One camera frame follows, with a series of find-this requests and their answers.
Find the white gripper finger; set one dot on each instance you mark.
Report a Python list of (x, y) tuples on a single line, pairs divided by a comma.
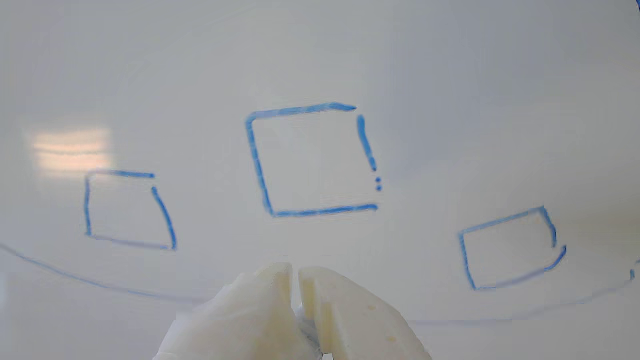
[(240, 320), (360, 325)]

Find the large whiteboard with metal frame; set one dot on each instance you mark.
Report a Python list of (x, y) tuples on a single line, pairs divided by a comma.
[(350, 75)]

